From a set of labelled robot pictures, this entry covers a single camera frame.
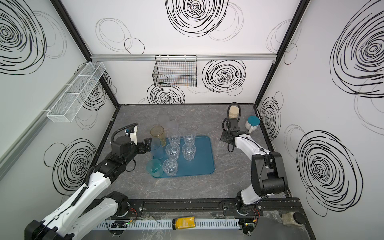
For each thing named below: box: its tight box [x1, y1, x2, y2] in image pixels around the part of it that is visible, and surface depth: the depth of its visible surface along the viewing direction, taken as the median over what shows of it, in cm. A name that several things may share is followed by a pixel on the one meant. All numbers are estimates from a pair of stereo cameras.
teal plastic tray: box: [161, 136, 215, 177], surface depth 92 cm
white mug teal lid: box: [245, 115, 261, 134], surface depth 103 cm
